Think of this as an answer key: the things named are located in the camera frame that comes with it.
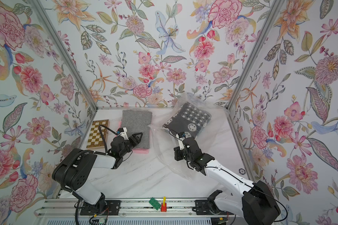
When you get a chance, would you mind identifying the pink blanket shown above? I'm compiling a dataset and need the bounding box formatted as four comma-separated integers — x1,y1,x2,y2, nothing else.
117,121,149,154

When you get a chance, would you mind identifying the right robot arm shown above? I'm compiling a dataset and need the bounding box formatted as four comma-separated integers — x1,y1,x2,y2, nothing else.
174,137,281,225

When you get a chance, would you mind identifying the clear plastic vacuum bag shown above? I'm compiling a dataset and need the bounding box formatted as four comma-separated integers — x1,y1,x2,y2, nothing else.
149,94,228,180

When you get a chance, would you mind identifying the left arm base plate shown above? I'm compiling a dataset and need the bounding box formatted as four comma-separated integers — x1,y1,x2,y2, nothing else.
80,200,121,216

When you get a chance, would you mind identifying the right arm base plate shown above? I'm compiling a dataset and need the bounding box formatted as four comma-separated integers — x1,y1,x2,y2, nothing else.
192,200,228,215

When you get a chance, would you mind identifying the green tag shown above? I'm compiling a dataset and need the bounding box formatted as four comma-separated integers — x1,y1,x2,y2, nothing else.
149,197,161,211

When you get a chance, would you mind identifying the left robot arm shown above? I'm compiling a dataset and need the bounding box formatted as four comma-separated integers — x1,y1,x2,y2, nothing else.
52,132,143,206

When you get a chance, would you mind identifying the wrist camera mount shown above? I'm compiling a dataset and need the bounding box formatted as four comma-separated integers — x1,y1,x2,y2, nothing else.
176,132,186,150
117,127,129,140

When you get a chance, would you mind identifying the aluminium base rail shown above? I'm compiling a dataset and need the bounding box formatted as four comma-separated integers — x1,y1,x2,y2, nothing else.
33,197,232,218

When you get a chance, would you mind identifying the black white patterned blanket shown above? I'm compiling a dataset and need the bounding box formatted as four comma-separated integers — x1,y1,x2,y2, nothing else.
162,102,212,138

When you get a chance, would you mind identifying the wooden chessboard box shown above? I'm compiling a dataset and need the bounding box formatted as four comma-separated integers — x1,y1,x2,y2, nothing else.
86,120,109,150

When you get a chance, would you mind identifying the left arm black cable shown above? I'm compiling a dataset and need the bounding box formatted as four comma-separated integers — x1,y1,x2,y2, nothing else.
59,124,120,192

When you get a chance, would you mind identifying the small circuit board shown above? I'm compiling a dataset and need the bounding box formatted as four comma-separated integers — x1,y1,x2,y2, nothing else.
89,216,108,225

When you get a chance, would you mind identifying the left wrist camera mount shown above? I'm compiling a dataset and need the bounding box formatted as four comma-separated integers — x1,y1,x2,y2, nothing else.
117,127,129,140

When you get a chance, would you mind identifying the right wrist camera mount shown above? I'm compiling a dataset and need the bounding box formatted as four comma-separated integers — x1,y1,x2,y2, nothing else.
176,132,186,150

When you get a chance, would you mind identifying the grey blanket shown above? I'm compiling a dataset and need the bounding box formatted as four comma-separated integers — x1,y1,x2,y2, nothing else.
121,110,153,149

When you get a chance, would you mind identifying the red yellow clip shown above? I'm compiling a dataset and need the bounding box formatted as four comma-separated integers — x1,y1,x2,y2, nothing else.
161,197,167,212

